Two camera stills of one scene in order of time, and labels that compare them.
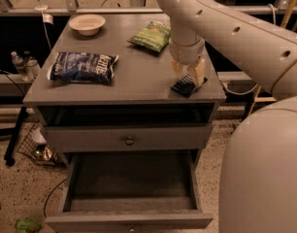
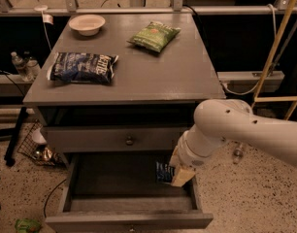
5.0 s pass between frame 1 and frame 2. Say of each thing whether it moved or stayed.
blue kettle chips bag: stayed
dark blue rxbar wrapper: moved
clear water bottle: stayed
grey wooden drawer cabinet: stayed
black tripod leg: stayed
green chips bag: stayed
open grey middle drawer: stayed
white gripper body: moved
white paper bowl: stayed
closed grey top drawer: stayed
